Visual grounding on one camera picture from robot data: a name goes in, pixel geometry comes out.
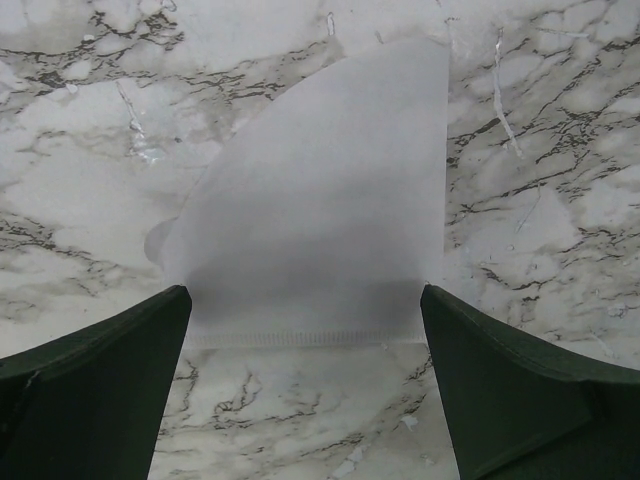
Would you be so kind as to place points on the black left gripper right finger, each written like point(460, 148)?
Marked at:
point(518, 407)

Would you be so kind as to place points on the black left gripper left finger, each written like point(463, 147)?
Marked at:
point(89, 405)

